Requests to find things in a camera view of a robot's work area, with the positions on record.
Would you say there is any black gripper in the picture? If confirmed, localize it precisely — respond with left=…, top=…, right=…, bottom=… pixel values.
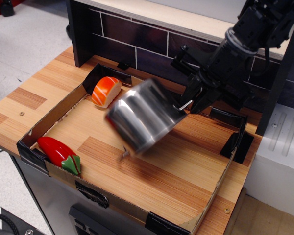
left=171, top=41, right=254, bottom=114

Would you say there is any stainless steel pot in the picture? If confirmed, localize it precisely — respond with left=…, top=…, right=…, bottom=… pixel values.
left=104, top=79, right=187, bottom=160

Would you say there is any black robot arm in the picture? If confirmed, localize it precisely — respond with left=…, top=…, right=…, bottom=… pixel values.
left=171, top=0, right=294, bottom=114

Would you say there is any cardboard fence with black tape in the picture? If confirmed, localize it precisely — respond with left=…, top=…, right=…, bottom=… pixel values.
left=17, top=62, right=254, bottom=235

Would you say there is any brick pattern backsplash shelf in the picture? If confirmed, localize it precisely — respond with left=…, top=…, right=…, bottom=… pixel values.
left=65, top=0, right=294, bottom=137

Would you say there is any salmon nigiri sushi toy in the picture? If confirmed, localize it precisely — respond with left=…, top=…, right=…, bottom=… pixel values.
left=92, top=76, right=122, bottom=108

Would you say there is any white plastic sink drainer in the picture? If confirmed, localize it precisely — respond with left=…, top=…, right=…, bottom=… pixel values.
left=244, top=104, right=294, bottom=216

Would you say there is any red chili pepper toy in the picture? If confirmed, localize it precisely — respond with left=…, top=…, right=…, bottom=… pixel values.
left=37, top=137, right=81, bottom=175

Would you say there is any black panel under table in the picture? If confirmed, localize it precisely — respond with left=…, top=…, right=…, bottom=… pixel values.
left=69, top=206, right=149, bottom=235

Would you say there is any black chair wheel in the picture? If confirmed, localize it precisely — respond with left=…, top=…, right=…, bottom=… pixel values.
left=0, top=0, right=15, bottom=17

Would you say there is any black cable loop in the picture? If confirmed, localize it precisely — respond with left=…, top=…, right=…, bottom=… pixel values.
left=249, top=46, right=271, bottom=76

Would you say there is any black cable lower left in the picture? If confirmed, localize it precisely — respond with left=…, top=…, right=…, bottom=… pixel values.
left=0, top=210, right=18, bottom=235

